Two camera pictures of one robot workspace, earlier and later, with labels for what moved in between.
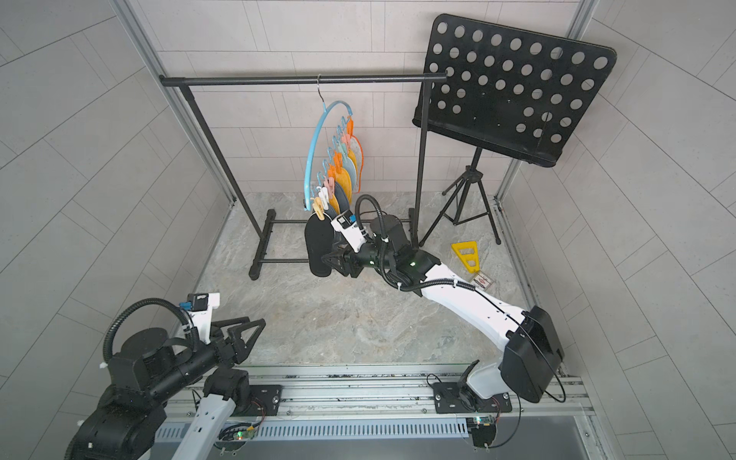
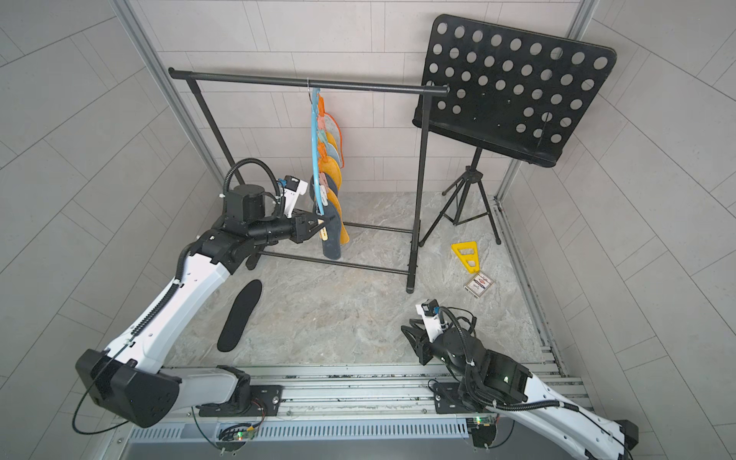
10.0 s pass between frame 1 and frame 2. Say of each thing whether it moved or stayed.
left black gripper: moved
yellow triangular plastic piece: stayed
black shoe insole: moved
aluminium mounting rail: stayed
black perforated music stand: stayed
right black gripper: moved
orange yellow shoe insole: moved
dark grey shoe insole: moved
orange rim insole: moved
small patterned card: stayed
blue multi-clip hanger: moved
